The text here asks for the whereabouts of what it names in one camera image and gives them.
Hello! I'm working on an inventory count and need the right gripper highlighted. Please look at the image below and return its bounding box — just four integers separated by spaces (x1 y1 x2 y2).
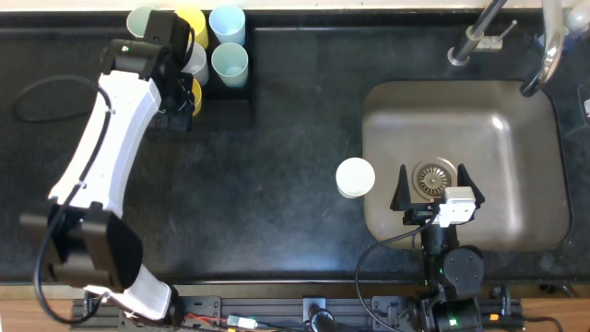
390 163 486 227

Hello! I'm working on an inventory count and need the white cup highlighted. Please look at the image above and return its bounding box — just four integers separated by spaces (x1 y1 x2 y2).
335 157 377 200

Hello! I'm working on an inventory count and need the steel sink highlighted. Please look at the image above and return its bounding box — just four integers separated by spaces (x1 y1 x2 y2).
360 80 572 253

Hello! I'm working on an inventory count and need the steel tap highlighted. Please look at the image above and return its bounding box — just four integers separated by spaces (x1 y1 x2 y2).
445 0 567 98

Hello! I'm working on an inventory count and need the black tray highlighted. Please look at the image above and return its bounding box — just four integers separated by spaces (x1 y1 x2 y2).
186 11 254 132

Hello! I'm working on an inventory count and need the blue soap bottle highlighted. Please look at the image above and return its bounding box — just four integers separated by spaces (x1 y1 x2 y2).
562 2 590 54

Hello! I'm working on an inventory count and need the green cup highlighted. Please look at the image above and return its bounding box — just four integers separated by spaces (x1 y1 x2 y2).
210 41 250 89
125 5 160 39

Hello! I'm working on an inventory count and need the yellow cup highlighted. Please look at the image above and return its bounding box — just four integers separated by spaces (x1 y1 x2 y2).
191 77 204 117
174 6 209 50

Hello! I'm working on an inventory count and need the blue cup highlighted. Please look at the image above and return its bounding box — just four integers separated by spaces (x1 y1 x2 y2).
208 4 247 46

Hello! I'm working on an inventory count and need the grey cup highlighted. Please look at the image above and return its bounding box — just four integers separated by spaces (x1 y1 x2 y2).
182 41 210 87

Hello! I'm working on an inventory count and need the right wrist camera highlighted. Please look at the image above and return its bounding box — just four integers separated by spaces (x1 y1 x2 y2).
432 186 478 229

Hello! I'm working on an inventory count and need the black cable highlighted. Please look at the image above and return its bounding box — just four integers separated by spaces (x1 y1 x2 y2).
11 74 114 326
354 211 439 332

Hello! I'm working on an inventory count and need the mounting rail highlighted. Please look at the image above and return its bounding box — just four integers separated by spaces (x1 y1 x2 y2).
71 294 566 332

